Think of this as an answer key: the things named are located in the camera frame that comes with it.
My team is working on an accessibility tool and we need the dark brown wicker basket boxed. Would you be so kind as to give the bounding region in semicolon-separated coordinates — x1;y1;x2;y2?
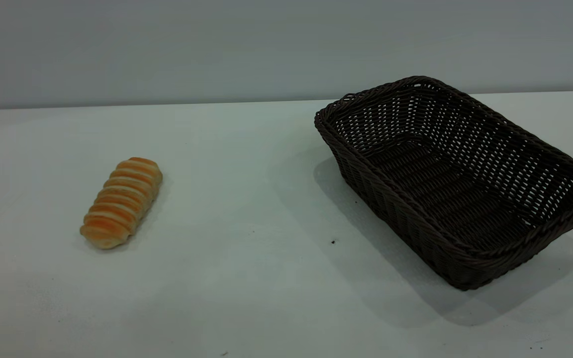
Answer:
314;76;573;291

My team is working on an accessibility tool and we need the ridged orange bread roll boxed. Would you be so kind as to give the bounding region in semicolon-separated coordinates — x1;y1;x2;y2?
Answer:
80;157;163;250

